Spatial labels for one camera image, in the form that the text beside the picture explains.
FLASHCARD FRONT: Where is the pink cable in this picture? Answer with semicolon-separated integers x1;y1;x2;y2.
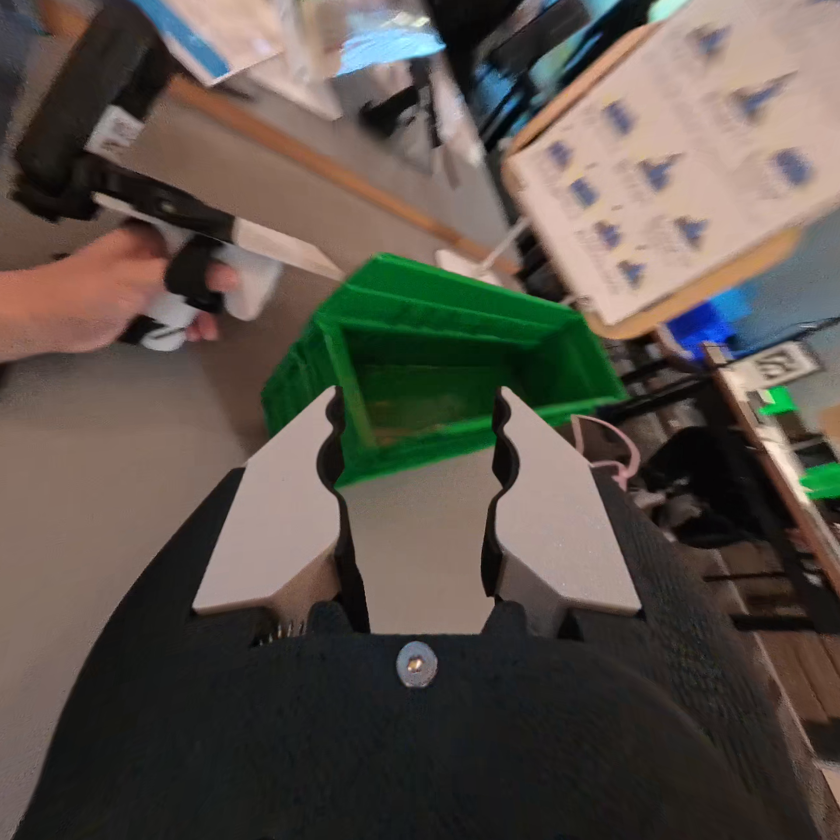
570;413;643;490

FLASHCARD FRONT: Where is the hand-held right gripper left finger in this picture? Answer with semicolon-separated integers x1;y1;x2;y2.
190;385;371;634

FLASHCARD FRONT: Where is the fiducial marker tag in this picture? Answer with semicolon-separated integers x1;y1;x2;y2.
735;341;823;392

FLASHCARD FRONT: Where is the person's left hand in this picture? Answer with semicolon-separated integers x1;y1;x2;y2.
0;225;242;364

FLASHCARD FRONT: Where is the blue and white booklet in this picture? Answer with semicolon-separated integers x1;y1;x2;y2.
131;0;284;88

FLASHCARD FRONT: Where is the cardboard instruction sign board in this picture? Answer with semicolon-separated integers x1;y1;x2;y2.
502;0;840;340

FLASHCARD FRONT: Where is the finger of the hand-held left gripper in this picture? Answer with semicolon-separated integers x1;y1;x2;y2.
233;215;347;283

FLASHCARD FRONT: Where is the cluster of small green bins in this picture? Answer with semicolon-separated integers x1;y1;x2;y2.
755;386;840;501

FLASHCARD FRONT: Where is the long wooden workbench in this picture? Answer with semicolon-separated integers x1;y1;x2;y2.
702;341;840;592

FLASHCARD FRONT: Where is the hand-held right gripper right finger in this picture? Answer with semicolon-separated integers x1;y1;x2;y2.
481;385;644;639

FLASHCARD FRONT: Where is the stack of blue bins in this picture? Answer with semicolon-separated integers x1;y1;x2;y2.
663;289;752;368

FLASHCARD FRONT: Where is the white stand post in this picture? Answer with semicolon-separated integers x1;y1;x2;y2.
436;220;532;283

